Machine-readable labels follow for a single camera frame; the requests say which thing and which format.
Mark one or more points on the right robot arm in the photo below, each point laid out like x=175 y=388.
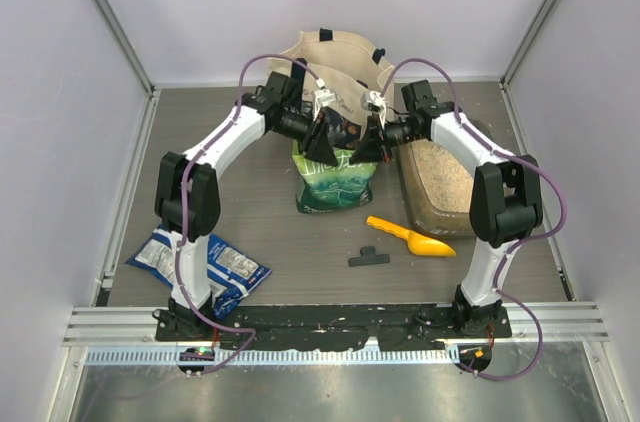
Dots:
x=506 y=203

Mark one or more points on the grey litter box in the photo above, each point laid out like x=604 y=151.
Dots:
x=423 y=216

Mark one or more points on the beige canvas tote bag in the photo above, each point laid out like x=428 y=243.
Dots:
x=349 y=64

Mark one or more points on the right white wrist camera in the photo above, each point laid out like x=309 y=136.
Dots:
x=374 y=103

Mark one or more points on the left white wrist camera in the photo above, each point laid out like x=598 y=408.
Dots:
x=322 y=97

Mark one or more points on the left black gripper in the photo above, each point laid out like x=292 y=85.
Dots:
x=315 y=144

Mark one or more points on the blue Doritos chip bag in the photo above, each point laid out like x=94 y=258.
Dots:
x=232 y=275

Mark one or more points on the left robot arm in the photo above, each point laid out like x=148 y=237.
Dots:
x=187 y=196

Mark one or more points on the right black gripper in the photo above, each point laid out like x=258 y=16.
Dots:
x=372 y=149

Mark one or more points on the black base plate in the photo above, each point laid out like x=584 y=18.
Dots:
x=338 y=328

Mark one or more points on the clean litter granules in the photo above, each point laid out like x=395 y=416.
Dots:
x=447 y=184

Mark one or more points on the yellow plastic scoop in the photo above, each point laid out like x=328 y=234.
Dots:
x=417 y=244

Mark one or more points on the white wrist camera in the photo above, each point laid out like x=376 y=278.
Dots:
x=322 y=97
x=374 y=103

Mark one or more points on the black bag clip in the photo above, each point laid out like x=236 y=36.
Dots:
x=368 y=257

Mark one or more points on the green cat litter bag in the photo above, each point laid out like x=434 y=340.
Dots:
x=323 y=188

